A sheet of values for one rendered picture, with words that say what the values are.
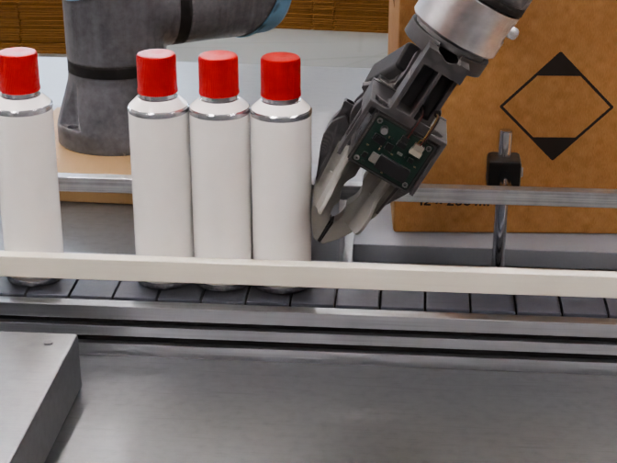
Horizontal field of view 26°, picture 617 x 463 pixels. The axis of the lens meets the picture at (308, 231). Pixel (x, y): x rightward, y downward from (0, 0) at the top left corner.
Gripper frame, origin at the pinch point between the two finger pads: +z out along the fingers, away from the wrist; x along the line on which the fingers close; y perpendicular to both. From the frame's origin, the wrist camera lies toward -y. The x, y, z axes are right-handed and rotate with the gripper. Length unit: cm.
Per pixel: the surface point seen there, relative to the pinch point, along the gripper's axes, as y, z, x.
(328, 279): 4.5, 2.4, 1.9
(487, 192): -2.5, -9.1, 10.7
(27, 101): 2.3, 2.7, -27.2
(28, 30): -388, 144, -81
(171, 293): 3.5, 11.3, -8.8
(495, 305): 3.5, -2.6, 15.4
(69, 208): -27.2, 24.1, -21.1
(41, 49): -388, 148, -74
